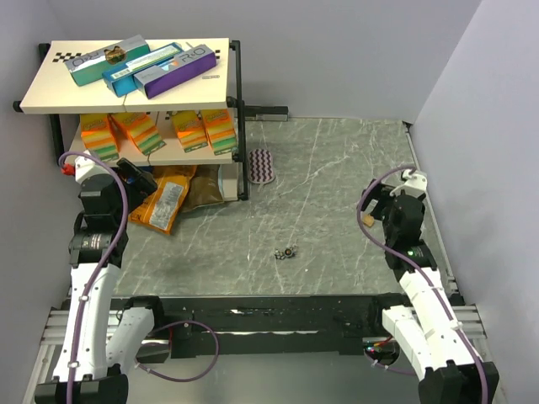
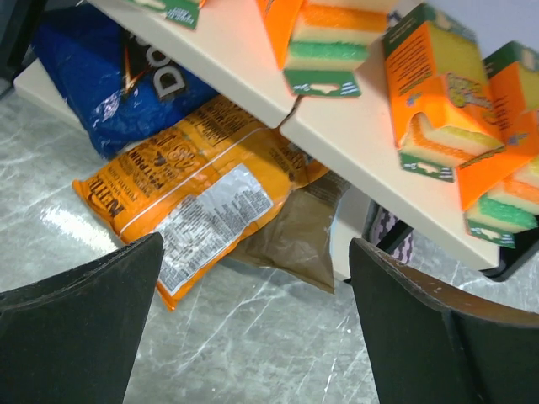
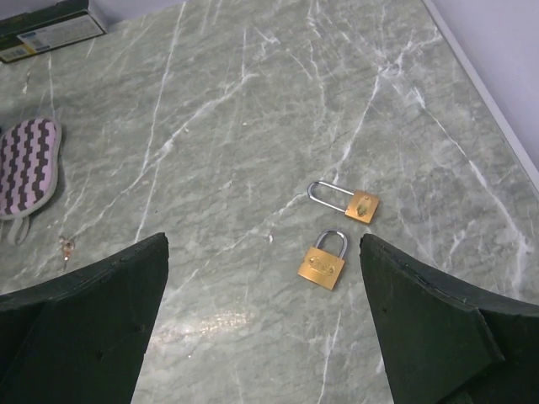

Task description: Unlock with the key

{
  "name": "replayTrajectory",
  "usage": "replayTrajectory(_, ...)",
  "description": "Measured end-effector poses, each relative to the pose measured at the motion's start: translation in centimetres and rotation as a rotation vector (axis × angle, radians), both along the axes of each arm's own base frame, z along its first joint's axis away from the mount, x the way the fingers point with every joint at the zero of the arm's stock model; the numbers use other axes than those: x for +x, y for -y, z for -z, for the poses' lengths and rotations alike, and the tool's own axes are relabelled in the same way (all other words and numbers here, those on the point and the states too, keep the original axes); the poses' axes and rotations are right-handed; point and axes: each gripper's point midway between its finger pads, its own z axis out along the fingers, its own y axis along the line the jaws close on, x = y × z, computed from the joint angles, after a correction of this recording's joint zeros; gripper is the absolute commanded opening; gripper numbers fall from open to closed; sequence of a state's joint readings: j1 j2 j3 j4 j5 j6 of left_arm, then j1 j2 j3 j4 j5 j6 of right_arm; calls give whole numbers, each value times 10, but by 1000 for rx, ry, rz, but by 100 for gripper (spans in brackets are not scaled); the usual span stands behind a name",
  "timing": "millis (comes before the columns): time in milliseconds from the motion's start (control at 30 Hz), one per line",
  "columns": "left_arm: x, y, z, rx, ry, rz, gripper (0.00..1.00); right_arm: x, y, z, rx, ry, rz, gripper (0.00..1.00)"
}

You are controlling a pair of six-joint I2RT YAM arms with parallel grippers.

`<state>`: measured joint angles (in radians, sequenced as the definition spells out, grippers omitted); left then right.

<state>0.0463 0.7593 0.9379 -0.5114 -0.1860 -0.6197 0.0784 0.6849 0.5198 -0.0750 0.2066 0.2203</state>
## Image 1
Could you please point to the orange snack bag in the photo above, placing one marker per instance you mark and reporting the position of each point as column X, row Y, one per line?
column 159, row 210

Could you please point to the orange green sponge pack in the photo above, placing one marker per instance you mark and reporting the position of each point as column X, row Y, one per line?
column 140, row 130
column 98, row 136
column 219, row 129
column 190, row 130

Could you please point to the purple wavy scrub pad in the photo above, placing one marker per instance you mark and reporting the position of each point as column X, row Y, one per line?
column 260, row 166

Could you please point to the brown snack bag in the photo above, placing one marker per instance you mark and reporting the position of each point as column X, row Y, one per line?
column 204, row 188

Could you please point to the purple grey R+O box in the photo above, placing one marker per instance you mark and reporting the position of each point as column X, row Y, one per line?
column 181, row 68

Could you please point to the small key bunch on table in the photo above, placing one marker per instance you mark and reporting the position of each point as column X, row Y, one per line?
column 288, row 252

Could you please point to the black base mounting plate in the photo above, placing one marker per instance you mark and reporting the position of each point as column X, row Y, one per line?
column 282, row 324

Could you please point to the black bracket at back wall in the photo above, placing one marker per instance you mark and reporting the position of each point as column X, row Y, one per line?
column 266, row 113

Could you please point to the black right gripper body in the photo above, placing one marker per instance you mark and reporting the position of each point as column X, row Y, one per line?
column 381, row 192

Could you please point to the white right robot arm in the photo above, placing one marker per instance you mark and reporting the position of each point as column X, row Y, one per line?
column 448, row 367

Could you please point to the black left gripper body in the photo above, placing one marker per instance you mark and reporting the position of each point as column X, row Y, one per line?
column 137, row 188

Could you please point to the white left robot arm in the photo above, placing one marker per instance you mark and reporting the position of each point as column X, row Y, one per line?
column 93, row 367

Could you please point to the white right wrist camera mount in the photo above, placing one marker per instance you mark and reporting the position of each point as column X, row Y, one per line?
column 414, row 184

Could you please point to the aluminium rail frame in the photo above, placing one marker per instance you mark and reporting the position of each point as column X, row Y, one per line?
column 56, row 327

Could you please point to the blue carton box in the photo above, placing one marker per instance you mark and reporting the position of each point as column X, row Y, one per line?
column 120, row 79

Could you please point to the brass padlock short shackle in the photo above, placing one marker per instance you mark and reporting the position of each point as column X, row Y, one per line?
column 368, row 220

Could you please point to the teal grey R+O box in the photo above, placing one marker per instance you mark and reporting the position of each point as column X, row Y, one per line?
column 88, row 68

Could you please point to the black frame shelf rack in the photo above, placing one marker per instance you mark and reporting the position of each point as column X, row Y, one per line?
column 54, row 93

